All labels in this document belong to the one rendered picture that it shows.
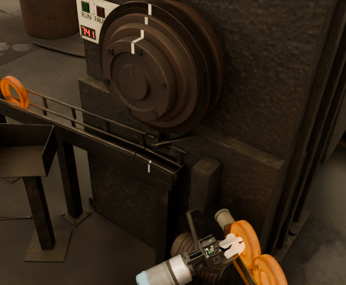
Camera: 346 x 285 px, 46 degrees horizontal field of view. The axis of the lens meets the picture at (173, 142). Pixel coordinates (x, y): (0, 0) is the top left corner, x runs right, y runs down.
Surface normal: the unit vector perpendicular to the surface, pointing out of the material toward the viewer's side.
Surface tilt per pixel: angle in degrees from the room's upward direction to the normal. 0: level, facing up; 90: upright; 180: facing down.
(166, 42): 39
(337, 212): 0
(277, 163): 0
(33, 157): 5
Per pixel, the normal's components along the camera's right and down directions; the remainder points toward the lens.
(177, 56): 0.32, 0.03
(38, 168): -0.05, -0.78
